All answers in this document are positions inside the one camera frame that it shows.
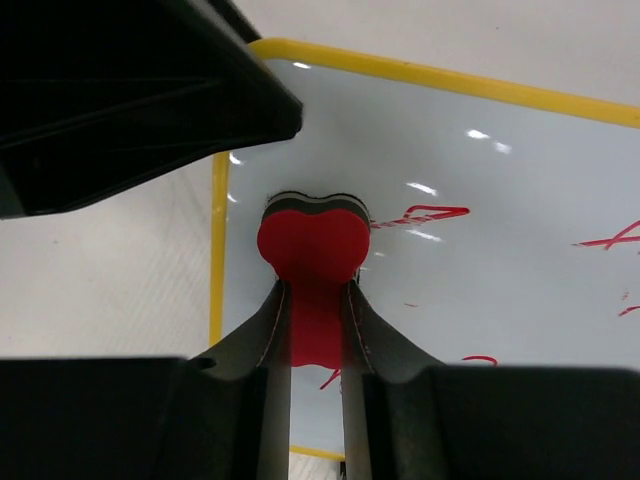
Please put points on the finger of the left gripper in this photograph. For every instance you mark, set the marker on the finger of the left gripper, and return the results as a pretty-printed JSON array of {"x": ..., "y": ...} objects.
[{"x": 98, "y": 97}]

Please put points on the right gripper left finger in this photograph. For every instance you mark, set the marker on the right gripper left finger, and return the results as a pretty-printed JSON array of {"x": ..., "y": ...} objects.
[{"x": 223, "y": 414}]

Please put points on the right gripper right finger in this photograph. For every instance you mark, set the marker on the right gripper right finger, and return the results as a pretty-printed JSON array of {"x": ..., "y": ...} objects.
[{"x": 409, "y": 416}]

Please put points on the red whiteboard eraser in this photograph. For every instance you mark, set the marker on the red whiteboard eraser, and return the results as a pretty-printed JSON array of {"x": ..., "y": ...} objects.
[{"x": 315, "y": 245}]

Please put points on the yellow framed whiteboard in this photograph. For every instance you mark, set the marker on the yellow framed whiteboard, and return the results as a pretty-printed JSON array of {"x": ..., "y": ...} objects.
[{"x": 505, "y": 219}]

